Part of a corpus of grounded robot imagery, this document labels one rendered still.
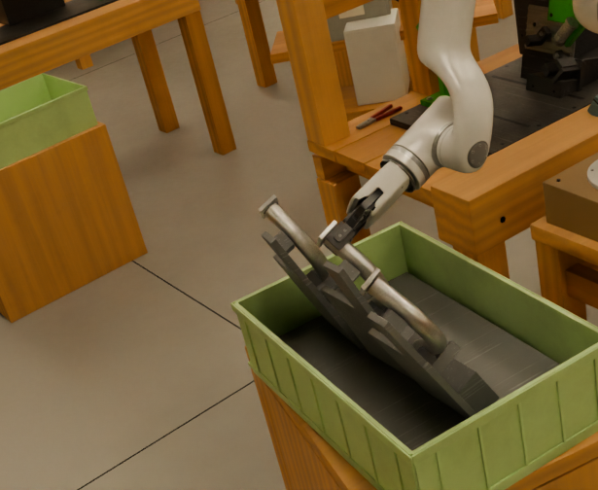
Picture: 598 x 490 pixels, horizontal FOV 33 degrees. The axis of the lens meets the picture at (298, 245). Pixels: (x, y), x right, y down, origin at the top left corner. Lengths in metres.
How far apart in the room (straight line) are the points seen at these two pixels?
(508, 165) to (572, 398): 0.87
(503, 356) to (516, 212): 0.61
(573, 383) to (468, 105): 0.48
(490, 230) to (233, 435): 1.23
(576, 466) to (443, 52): 0.72
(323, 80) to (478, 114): 1.11
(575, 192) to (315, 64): 0.86
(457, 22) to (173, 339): 2.33
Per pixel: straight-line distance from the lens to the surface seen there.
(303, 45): 2.66
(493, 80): 2.95
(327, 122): 2.75
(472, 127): 1.65
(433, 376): 1.59
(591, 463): 1.79
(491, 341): 1.91
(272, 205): 1.81
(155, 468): 3.21
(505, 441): 1.64
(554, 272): 2.29
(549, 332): 1.83
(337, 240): 1.64
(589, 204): 2.14
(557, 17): 2.81
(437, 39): 1.68
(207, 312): 3.87
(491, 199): 2.34
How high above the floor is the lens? 1.96
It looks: 28 degrees down
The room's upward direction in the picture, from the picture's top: 14 degrees counter-clockwise
